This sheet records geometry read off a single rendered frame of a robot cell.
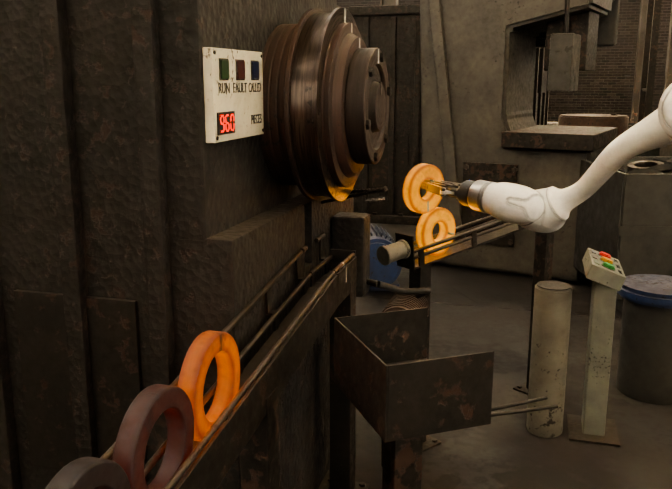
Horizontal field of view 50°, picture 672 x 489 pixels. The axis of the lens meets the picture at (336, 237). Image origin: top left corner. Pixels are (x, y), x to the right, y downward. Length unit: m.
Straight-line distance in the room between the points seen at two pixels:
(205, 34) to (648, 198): 2.74
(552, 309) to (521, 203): 0.58
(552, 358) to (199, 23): 1.61
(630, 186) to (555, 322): 1.42
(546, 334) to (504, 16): 2.41
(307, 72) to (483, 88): 2.90
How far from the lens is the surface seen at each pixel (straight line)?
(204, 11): 1.45
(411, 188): 2.18
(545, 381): 2.53
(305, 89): 1.62
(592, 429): 2.66
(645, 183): 3.77
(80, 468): 0.95
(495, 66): 4.44
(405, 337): 1.51
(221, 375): 1.31
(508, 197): 1.98
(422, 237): 2.25
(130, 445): 1.04
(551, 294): 2.43
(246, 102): 1.57
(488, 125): 4.45
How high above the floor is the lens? 1.18
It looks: 12 degrees down
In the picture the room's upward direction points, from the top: straight up
